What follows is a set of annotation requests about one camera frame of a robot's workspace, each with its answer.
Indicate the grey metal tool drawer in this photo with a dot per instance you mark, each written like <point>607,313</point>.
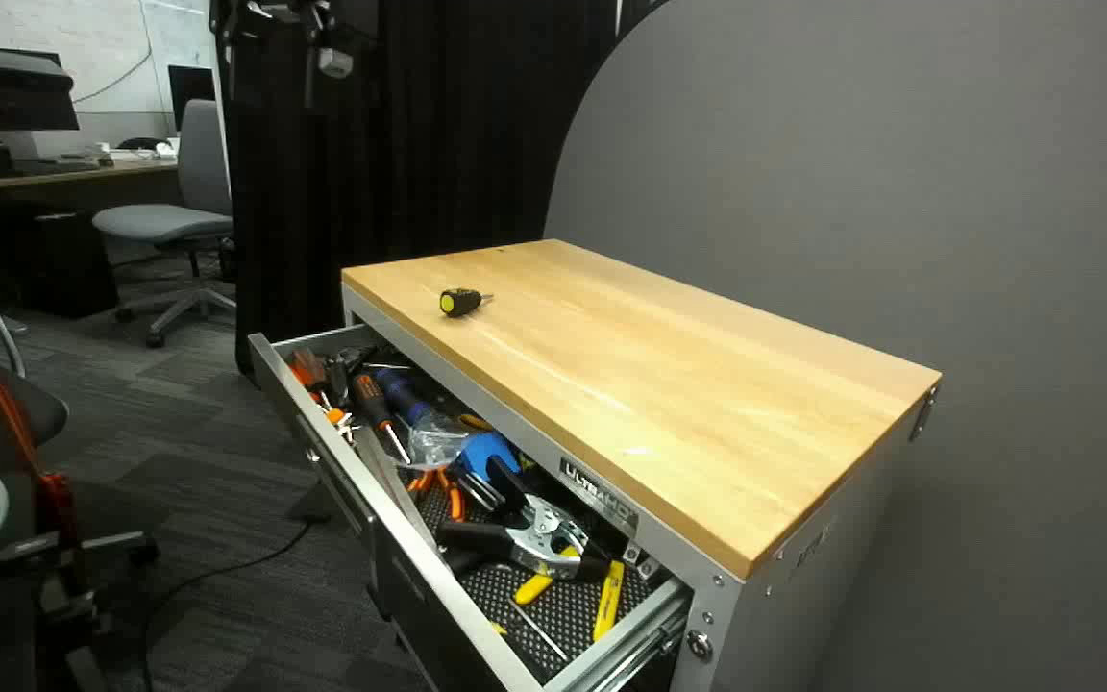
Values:
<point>381,492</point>

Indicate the black drawer liner mat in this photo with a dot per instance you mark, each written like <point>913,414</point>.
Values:
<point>565,617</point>

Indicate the wooden office desk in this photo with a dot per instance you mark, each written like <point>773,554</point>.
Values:
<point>53,177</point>

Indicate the black silver spring clamp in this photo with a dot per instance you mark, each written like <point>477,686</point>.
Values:
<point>526,527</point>

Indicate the black under-desk cabinet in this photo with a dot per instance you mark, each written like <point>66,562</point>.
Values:
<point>66,262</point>

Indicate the silver drawer slide rail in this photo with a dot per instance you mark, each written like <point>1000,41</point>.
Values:
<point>636,637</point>

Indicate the clear plastic parts bag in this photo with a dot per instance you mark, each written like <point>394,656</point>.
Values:
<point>434,445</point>

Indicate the dark computer monitor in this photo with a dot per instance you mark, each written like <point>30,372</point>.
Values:
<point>189,85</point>

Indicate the cabinet brand label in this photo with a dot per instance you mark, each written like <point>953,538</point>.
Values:
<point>595,492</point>

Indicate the black curtain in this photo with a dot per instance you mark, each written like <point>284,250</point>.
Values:
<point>451,140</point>

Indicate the grey office chair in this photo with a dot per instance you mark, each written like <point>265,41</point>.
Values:
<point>183,218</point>

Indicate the black screwdriver with yellow cap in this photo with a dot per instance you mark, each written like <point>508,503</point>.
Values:
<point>457,303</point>

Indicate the black printer on desk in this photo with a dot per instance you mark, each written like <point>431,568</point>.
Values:
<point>2,89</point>

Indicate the grey metal tool cabinet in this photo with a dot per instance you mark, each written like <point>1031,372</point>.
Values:
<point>798,617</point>

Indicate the wooden cabinet top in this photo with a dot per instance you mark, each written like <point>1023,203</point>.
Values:
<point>653,372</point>

